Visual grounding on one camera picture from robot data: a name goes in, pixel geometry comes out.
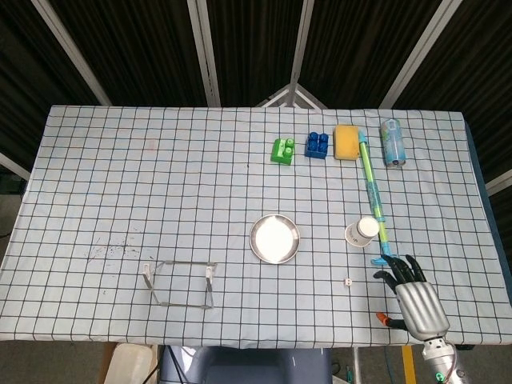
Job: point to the yellow sponge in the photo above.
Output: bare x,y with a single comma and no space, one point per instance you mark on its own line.
346,142

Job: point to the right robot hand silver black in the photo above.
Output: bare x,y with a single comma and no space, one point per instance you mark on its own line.
420,304

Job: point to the blue grey robot torso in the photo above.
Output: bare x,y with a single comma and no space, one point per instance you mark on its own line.
248,366

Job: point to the green toy brick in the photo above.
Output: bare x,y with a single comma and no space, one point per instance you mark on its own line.
282,152

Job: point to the white paper cup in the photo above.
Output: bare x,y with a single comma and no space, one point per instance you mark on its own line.
362,232

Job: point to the metal table leg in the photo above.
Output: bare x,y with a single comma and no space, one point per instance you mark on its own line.
357,366

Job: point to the cream plastic container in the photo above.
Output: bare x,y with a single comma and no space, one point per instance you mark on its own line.
130,364

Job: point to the checked light blue tablecloth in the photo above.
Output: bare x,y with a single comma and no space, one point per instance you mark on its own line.
160,200

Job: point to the blue toy brick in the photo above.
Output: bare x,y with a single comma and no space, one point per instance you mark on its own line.
316,146

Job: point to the grey metal folding stand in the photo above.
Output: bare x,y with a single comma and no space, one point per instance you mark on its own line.
208,288

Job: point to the light blue drink can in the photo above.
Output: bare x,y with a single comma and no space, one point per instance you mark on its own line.
393,144

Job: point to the round metal plate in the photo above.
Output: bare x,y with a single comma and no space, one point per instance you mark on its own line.
275,238

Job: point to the white triangular frame foot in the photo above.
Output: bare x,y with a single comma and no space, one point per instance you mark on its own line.
286,94

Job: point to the white partition frame post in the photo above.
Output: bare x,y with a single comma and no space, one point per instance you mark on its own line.
14,165
500,182
416,56
299,60
72,54
204,52

